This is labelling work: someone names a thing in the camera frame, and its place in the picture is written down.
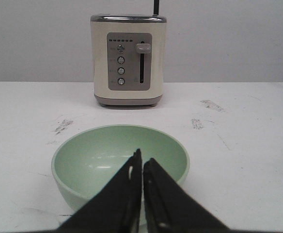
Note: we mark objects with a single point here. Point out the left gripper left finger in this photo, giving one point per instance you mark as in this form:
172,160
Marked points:
116,208

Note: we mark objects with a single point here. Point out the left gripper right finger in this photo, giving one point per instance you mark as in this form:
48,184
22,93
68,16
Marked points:
169,209

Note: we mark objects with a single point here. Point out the green bowl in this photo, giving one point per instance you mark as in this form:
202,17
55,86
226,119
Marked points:
86,162

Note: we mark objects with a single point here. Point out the cream and chrome toaster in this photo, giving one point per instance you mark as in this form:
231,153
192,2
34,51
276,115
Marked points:
128,56

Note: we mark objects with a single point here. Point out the black tripod pole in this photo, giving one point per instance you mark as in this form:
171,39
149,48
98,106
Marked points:
156,7

